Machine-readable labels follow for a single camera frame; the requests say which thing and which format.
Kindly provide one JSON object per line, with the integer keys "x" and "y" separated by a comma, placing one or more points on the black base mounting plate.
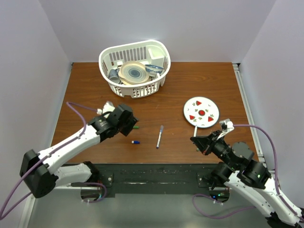
{"x": 155, "y": 178}

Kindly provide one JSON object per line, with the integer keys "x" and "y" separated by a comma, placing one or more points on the watermelon pattern round plate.
{"x": 201, "y": 112}

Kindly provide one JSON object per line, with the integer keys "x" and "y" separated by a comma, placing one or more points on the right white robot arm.
{"x": 251, "y": 179}

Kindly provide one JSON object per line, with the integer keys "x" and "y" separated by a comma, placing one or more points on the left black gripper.
{"x": 130, "y": 123}

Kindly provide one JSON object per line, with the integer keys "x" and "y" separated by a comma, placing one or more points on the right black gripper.
{"x": 205, "y": 143}

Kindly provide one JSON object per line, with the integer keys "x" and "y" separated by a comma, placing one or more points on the white green-tip pen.
{"x": 195, "y": 134}

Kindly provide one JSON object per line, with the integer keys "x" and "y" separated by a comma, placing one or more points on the grey-white mug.
{"x": 113, "y": 76}

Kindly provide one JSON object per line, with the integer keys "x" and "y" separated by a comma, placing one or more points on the blue patterned white bowl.
{"x": 153, "y": 70}

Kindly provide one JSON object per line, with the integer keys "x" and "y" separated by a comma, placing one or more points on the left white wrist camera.
{"x": 106, "y": 110}

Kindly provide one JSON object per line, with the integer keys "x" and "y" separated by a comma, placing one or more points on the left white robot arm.
{"x": 44, "y": 170}

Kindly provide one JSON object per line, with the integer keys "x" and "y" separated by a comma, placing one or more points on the beige blue-centred plate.
{"x": 133, "y": 73}

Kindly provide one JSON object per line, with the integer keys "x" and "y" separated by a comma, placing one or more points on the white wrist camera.
{"x": 106, "y": 110}
{"x": 226, "y": 127}

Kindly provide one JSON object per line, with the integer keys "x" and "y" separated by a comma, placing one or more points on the aluminium frame rail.
{"x": 249, "y": 114}

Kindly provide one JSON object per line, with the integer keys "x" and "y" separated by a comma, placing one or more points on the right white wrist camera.
{"x": 226, "y": 127}

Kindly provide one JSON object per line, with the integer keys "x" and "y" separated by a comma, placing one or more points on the white plastic dish basket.
{"x": 146, "y": 52}

